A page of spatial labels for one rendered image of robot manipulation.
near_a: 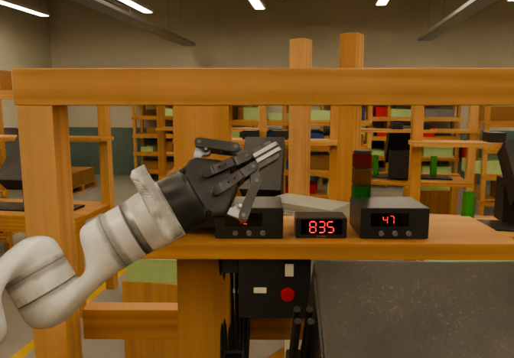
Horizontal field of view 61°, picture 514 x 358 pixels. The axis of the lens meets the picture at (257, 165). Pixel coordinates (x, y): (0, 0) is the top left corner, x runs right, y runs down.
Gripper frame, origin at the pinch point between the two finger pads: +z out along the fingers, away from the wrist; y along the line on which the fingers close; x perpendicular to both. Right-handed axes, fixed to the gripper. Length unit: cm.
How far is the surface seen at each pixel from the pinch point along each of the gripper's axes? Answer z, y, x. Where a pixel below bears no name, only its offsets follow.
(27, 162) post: -40, -41, -54
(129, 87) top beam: -9, -42, -44
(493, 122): 495, 8, -583
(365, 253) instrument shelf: 18, 21, -45
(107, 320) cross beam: -46, 1, -80
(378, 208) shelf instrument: 26, 14, -43
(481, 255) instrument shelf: 40, 36, -43
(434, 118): 560, -69, -799
